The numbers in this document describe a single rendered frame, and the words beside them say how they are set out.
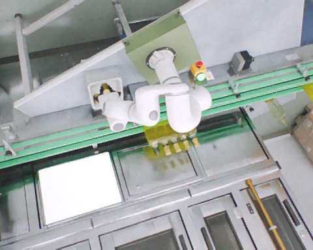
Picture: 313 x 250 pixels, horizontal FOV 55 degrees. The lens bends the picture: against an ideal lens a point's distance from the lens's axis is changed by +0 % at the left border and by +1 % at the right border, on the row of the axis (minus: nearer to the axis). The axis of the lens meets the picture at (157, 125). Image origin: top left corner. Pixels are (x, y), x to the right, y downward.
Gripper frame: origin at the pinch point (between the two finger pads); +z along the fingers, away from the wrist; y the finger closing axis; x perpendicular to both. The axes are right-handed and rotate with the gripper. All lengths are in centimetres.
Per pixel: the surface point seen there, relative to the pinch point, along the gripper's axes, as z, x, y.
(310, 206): 40, -341, 281
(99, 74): 3.3, 7.9, -1.4
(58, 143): -4.3, -24.4, -30.8
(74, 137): -2.6, -24.2, -22.2
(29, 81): 27.2, -3.2, -38.2
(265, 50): 11, -6, 101
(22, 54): 48, 2, -40
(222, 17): 3, 26, 64
